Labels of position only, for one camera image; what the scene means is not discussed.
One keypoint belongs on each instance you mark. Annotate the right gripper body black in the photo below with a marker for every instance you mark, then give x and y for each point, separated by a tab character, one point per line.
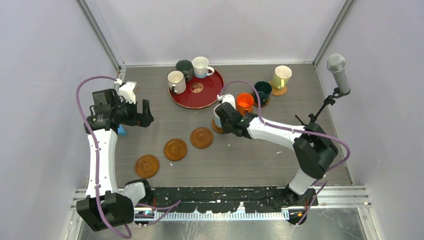
226	128

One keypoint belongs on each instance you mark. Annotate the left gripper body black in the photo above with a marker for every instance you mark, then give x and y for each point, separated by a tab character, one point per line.
127	113

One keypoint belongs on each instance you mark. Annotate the light blue mug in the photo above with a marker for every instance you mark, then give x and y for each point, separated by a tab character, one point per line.
217	120

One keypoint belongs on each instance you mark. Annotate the wooden coaster two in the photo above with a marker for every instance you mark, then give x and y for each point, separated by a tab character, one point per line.
216	128

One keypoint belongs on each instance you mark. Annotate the orange black mug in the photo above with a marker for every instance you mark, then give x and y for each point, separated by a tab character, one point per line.
244	103

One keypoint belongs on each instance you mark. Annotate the wooden coaster six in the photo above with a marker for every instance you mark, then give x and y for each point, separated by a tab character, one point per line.
262	104

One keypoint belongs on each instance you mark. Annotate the wooden coaster three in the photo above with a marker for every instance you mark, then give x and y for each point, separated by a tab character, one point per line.
201	137

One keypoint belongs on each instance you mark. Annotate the wooden coaster four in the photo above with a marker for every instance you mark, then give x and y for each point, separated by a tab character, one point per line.
175	149

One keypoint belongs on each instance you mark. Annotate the red round tray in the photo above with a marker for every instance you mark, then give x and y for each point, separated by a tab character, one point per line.
200	92

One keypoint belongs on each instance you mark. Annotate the dark green mug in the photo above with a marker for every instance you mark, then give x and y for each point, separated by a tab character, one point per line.
264	91

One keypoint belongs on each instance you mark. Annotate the wooden coaster five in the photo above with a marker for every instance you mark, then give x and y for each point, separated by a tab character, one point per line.
147	166

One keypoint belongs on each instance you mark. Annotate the silver white mug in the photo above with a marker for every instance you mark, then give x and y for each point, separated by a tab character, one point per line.
176	82

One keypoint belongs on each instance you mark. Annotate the yellow cream mug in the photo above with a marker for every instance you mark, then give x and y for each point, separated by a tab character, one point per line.
282	75

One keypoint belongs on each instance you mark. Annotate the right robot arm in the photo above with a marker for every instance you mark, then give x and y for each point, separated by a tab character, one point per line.
314	150

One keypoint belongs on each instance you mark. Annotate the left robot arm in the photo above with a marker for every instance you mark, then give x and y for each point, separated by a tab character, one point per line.
104	204

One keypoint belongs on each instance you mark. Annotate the woven rattan coaster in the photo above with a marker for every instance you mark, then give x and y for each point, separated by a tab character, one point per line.
278	92

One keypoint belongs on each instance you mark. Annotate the colourful toy blocks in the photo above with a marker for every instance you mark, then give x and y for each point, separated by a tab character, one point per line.
121	131

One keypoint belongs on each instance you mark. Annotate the white mug rear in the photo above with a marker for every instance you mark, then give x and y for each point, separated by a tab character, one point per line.
201	67

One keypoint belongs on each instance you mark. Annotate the black mug rear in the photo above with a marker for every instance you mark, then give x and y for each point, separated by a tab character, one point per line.
186	67

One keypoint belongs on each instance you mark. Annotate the silver microphone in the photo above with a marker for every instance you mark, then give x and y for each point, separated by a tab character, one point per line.
336	64

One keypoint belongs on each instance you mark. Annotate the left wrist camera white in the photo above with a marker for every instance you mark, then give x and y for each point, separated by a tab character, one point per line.
127	92

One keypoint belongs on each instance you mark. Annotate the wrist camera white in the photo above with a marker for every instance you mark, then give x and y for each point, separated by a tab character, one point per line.
127	92
227	98

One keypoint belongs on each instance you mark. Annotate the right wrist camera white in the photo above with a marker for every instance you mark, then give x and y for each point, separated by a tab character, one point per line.
227	98

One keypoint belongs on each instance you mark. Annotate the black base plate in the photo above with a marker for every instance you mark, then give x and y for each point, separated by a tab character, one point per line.
257	199

